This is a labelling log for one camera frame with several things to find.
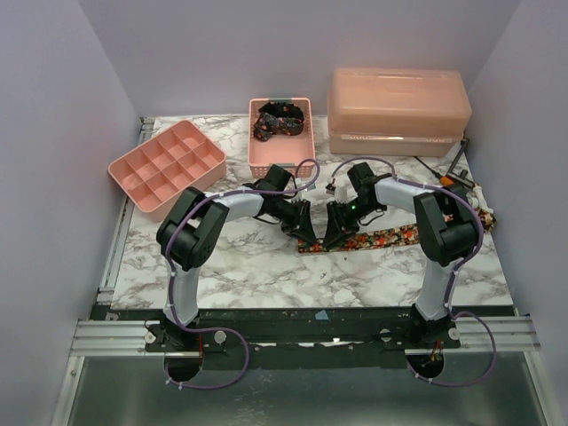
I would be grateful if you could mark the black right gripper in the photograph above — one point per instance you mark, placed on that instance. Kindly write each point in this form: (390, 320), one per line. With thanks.
(336, 216)

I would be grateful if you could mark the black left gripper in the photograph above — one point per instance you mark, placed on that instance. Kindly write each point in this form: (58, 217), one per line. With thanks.
(303, 231)

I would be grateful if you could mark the colourful faces patterned tie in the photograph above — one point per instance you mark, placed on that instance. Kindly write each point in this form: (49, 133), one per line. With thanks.
(405, 235)

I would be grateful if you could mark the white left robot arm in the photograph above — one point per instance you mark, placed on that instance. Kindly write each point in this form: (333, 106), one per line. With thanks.
(189, 233)

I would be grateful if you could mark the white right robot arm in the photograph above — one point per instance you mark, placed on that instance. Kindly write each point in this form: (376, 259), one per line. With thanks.
(450, 233)

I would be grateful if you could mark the pink plastic basket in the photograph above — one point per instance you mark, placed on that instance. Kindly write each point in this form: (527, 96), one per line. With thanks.
(284, 150)

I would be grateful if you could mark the dark floral tie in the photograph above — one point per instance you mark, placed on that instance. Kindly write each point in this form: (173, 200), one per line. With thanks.
(278, 118)

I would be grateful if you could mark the large pink storage box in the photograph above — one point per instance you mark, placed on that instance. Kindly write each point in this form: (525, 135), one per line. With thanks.
(396, 112)

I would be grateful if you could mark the orange black tool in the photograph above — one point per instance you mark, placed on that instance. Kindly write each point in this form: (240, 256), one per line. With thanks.
(452, 176)

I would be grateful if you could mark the white plastic fixture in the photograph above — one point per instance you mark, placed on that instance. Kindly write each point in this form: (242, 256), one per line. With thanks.
(477, 199)

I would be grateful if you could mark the pink divided organizer tray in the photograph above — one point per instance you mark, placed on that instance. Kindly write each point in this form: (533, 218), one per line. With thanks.
(154, 174)

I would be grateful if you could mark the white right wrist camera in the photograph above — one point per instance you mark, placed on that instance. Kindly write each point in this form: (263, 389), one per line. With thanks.
(331, 187)

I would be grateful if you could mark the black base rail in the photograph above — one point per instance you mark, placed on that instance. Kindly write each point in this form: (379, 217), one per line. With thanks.
(291, 338)

